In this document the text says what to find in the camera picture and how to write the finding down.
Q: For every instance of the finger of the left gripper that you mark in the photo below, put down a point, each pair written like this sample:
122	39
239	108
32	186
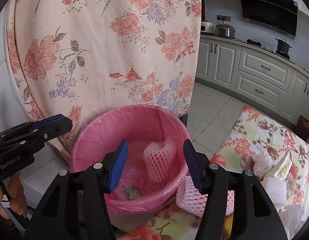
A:
49	132
48	121

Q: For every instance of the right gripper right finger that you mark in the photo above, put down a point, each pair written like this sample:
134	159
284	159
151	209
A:
212	180

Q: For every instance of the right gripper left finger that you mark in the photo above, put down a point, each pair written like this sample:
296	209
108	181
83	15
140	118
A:
95	182

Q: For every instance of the large pink foam fruit net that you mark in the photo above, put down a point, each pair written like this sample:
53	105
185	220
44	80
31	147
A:
158	158

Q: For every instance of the green white patterned rag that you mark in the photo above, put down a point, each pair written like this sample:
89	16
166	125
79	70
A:
132	192

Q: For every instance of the pink lined trash bin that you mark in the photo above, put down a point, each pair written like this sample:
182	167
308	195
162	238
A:
139	125

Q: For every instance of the red floor trash bin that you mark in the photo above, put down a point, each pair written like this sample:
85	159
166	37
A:
302	128

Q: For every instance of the white lower kitchen cabinets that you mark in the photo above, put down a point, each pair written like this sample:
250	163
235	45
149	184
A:
254	75

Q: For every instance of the person's left hand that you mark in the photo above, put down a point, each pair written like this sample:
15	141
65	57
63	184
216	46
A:
18	202

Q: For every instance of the small pink foam fruit net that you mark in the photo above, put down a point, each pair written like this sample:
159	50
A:
189	199

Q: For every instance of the yellow sponge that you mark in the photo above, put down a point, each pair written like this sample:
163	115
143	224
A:
227	226

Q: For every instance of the white foam block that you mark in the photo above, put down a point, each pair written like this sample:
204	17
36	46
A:
276	190

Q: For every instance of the floral tablecloth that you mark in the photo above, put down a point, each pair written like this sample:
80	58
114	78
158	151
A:
251	131

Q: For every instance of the white paper cup carton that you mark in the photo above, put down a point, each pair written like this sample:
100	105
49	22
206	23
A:
281	169

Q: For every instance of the floral curtain cloth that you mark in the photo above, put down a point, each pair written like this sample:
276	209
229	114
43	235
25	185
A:
82	58

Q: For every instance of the crumpled white tissue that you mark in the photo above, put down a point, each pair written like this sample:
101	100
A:
291	217

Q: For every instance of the gas stove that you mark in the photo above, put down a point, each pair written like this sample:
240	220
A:
277	52

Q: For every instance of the silver pressure cooker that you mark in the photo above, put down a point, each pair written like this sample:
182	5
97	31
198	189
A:
225	31

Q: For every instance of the black cooking pot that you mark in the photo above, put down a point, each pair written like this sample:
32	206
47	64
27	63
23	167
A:
283	46

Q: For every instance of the white rice cooker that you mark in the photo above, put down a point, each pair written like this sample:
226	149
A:
207	28

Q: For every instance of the black range hood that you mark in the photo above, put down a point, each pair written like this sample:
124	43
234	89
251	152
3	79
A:
279	14

